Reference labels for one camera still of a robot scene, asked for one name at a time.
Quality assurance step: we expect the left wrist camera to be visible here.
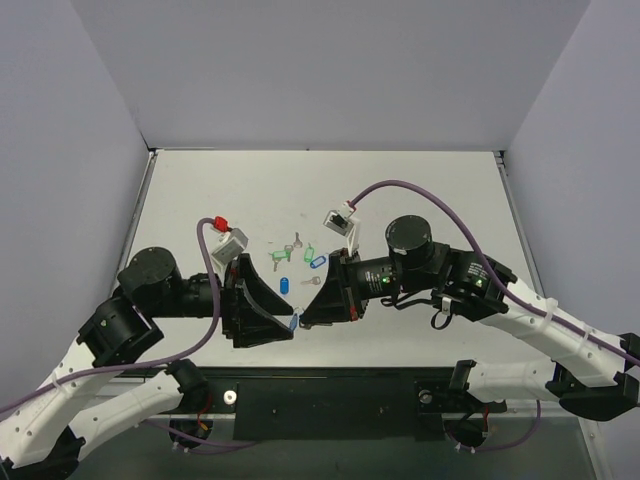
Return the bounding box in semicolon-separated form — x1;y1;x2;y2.
210;228;249;265

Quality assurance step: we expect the dark blue key tag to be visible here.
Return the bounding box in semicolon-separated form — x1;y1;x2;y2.
279;277;290;295

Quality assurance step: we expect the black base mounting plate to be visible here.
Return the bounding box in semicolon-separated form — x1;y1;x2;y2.
164;367;506;444

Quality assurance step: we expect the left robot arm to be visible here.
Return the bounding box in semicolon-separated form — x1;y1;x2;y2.
1;247;294;479

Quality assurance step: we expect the green key tag with key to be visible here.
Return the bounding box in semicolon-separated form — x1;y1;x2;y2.
270;244;295;272

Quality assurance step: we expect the silver key top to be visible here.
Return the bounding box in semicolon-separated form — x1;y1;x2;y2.
293;232;303;248

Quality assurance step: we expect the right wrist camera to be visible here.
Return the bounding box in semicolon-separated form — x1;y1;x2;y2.
323;205;360;237

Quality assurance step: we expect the blue key tag with ring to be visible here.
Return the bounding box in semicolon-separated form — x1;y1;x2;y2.
309;253;329;269

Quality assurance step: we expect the small green key tag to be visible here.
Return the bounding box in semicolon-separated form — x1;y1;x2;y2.
303;244;315;263

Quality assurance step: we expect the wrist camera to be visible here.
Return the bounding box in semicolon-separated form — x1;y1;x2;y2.
323;205;360;237
210;228;249;265

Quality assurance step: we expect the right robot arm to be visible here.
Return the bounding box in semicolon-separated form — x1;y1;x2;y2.
299;215;639;422

